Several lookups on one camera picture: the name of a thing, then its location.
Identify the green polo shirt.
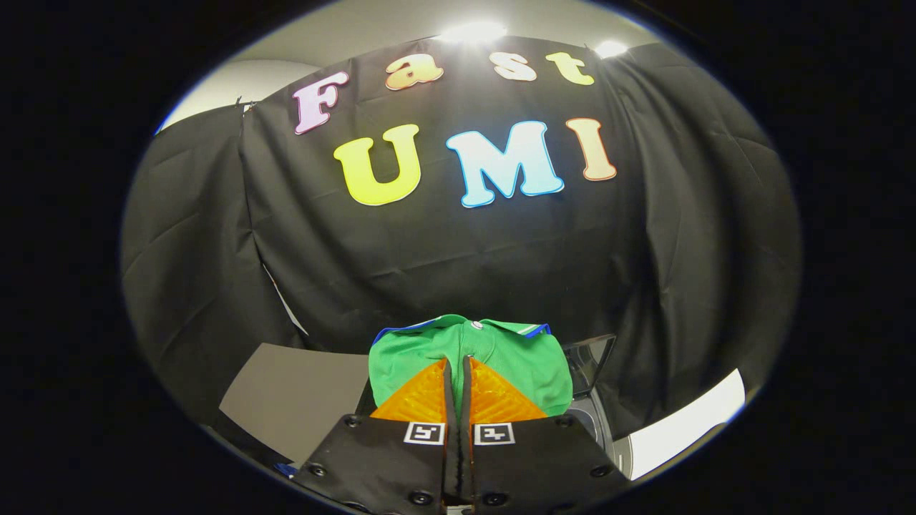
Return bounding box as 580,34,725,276
369,315,573,418

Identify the grey cabinet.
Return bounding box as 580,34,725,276
218,342,373,466

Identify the grey washing machine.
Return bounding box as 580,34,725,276
565,392,636,481

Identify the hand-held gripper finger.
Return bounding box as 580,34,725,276
292,358,460,514
459,355,632,515

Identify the black backdrop cloth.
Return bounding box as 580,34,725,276
120,34,802,444

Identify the dark washing machine lid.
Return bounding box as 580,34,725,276
560,334,618,398

